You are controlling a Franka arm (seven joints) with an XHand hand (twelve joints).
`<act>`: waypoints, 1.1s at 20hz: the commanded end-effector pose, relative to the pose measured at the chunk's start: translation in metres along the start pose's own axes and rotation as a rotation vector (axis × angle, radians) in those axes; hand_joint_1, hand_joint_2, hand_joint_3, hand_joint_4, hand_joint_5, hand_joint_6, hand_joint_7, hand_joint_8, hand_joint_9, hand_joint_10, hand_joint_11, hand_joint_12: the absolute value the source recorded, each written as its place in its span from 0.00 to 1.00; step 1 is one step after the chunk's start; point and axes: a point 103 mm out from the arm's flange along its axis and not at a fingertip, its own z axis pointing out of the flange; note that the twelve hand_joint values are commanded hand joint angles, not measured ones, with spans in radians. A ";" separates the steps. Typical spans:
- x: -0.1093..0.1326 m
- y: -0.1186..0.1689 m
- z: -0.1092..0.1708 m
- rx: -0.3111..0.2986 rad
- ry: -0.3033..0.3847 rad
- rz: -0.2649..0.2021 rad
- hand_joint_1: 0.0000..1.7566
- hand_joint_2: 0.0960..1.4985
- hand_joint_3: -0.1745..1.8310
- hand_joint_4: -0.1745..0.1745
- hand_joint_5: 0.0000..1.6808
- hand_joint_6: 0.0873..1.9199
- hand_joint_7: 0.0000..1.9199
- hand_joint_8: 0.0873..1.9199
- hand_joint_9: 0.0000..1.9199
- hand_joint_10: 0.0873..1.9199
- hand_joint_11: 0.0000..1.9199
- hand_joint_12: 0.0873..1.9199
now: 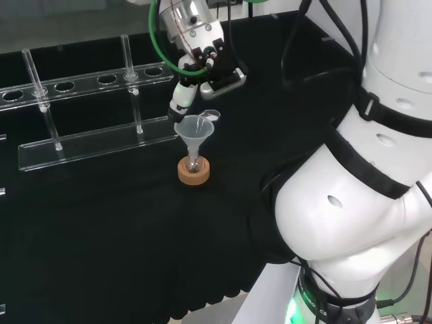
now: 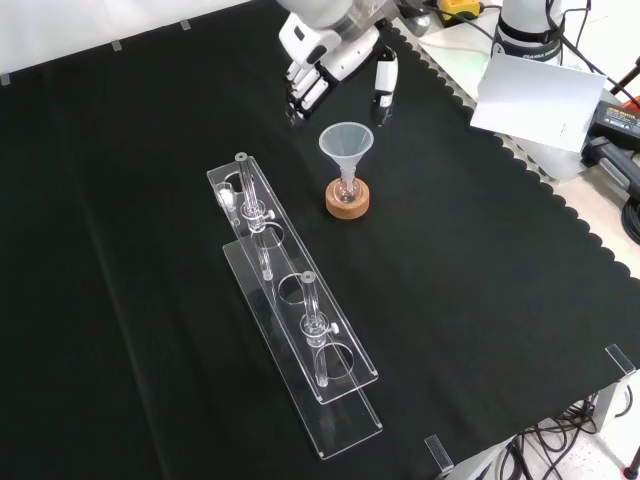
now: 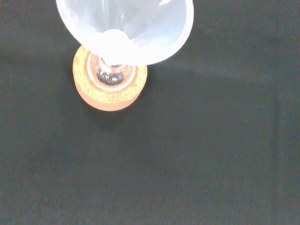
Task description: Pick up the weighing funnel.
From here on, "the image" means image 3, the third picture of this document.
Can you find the small round-bottom glass flask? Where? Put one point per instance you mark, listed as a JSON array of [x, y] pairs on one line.
[[110, 77]]

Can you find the black bench cloth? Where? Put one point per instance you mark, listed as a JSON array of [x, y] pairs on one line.
[[187, 152]]

